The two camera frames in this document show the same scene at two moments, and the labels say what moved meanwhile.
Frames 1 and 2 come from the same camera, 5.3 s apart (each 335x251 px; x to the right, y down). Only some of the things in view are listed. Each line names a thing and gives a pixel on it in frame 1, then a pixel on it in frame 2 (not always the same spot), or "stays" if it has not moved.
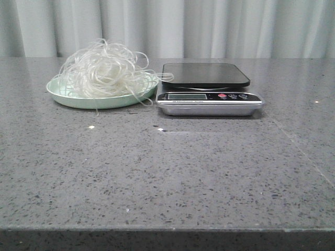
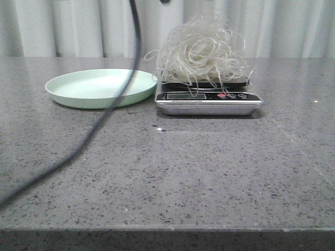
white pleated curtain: [170, 29] stays
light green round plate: [102, 91] stays
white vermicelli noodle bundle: [102, 70] -> [203, 49]
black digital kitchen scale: [206, 89] stays
